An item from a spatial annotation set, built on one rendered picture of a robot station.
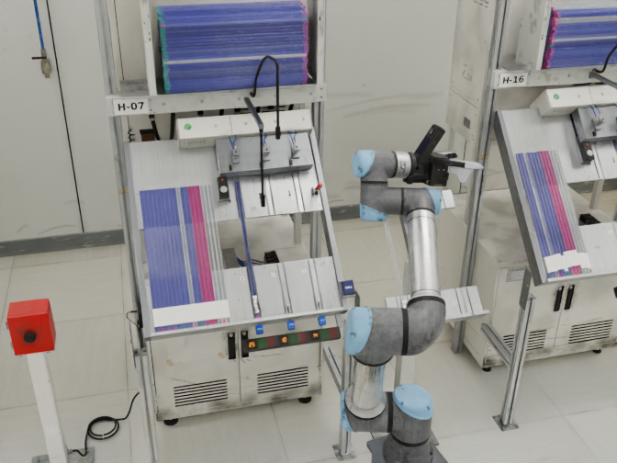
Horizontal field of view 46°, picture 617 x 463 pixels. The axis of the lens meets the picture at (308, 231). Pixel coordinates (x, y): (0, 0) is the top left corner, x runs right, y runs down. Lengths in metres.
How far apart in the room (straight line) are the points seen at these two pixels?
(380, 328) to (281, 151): 1.08
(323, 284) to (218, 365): 0.64
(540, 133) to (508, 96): 0.23
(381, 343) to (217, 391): 1.42
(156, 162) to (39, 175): 1.74
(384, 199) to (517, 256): 1.31
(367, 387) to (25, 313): 1.20
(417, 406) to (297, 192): 0.96
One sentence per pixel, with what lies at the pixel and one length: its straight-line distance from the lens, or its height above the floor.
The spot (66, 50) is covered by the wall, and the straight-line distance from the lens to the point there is 4.09.
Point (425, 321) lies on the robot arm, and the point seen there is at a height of 1.16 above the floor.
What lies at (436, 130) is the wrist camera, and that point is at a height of 1.47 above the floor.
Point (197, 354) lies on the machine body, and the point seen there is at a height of 0.38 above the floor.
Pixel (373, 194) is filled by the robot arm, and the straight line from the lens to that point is 1.97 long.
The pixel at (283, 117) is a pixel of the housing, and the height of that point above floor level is 1.26.
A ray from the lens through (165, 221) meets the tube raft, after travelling 2.58.
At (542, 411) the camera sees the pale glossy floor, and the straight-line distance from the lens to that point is 3.39.
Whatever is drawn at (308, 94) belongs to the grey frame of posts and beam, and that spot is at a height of 1.34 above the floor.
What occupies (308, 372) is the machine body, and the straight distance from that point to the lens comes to 3.10.
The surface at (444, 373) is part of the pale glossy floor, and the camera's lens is 3.47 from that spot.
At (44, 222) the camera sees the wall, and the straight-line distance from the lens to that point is 4.47.
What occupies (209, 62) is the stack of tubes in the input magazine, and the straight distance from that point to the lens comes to 2.56.
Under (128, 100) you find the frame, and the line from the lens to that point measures 2.61.
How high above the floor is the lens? 2.18
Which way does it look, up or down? 29 degrees down
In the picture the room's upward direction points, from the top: 1 degrees clockwise
